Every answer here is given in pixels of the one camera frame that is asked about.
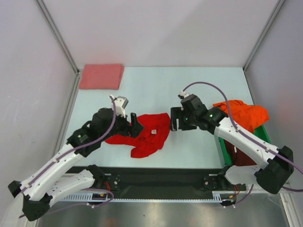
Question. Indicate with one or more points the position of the slotted cable duct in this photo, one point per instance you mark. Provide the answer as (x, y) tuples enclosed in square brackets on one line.
[(95, 197)]

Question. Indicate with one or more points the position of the left aluminium frame post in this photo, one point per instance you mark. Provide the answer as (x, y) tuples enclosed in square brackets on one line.
[(57, 34)]

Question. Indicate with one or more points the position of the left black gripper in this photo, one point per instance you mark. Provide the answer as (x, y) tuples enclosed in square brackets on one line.
[(133, 130)]

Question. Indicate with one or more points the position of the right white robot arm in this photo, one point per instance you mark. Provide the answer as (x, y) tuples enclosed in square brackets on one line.
[(272, 164)]

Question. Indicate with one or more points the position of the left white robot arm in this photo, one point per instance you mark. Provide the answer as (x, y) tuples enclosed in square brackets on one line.
[(42, 190)]

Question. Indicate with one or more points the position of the right aluminium frame post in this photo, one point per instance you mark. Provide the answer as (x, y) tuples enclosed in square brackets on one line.
[(276, 10)]

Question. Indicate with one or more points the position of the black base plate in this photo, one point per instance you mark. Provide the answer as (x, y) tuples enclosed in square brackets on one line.
[(164, 183)]

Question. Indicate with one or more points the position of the folded pink t-shirt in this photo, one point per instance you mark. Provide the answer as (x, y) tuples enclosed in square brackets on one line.
[(101, 77)]

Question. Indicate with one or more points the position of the aluminium frame post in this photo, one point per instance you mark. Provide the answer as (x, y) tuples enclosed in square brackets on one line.
[(276, 10), (57, 34)]

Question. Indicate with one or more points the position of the green plastic bin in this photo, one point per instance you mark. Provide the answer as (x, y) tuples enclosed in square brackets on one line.
[(260, 132)]

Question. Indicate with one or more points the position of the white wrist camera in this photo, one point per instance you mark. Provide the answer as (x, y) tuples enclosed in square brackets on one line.
[(183, 94), (119, 104)]

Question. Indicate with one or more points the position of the orange t-shirt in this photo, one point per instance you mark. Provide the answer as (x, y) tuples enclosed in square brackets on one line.
[(247, 116)]

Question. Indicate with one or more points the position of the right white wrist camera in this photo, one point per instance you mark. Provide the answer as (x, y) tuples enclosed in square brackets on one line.
[(183, 94)]

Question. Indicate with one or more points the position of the left aluminium side rail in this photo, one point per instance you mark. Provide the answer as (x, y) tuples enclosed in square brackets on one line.
[(67, 113)]

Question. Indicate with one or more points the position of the dark red t-shirt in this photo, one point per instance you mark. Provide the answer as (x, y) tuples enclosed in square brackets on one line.
[(238, 157)]

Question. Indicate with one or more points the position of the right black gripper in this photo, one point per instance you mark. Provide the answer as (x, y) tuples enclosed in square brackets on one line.
[(181, 118)]

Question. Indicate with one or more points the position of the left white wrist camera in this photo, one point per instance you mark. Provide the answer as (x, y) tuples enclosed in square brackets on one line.
[(119, 104)]

